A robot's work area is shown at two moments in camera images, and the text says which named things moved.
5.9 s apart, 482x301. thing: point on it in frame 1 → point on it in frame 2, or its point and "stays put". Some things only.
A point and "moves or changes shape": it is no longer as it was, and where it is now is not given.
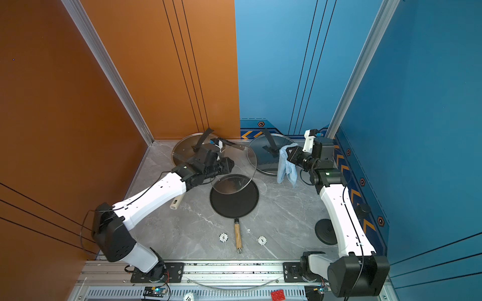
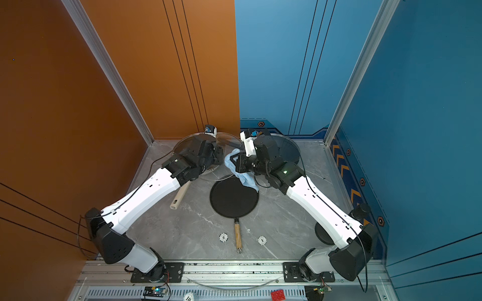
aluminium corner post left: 95,42 stays put
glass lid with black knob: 242,174 → 210,140
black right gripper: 294,157 → 241,164
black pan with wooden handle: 235,196 stays put
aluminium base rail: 103,274 stays put
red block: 278,295 stays put
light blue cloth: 285,169 moves or changes shape
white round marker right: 262,240 stays put
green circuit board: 154,291 stays put
